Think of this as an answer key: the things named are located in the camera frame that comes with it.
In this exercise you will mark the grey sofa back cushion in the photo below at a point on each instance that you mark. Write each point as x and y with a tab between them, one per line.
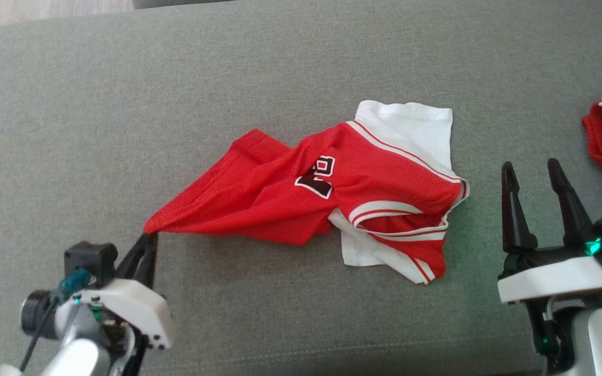
175	3

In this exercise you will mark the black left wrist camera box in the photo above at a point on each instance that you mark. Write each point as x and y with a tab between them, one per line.
89	256

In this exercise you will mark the red white-striped mesh jersey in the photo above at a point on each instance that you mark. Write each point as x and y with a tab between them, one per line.
259	193

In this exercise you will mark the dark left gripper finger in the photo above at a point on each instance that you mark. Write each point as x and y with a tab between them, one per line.
129	263
148	266

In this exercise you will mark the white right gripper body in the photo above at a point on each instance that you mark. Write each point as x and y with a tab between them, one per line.
552	279

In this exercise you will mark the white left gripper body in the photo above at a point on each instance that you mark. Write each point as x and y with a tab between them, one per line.
134	308

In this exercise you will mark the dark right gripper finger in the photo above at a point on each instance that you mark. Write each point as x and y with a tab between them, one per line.
515	219
572	214

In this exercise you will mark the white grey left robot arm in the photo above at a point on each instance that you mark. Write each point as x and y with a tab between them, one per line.
71	360

